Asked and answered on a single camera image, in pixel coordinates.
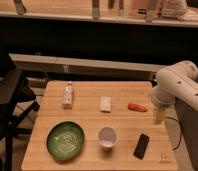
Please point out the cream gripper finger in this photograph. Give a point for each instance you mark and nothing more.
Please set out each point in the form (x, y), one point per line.
(158, 115)

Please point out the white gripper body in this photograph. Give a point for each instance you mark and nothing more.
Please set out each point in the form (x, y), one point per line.
(161, 99)

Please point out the white sponge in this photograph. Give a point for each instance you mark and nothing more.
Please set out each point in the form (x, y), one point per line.
(105, 104)

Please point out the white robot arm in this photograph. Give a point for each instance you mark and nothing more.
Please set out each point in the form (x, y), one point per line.
(174, 81)

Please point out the white ceramic cup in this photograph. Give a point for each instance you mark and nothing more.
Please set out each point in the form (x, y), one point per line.
(107, 137)

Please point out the green ceramic plate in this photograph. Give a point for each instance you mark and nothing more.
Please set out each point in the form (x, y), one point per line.
(65, 141)

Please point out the orange carrot toy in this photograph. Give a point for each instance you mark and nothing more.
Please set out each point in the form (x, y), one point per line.
(136, 107)

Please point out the white plastic bottle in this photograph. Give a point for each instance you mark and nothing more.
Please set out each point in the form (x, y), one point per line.
(68, 96)

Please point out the grey long bench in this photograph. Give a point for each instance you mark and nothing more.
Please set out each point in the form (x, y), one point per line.
(86, 67)

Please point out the black office chair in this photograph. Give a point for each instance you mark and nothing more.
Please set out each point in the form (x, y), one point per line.
(17, 100)

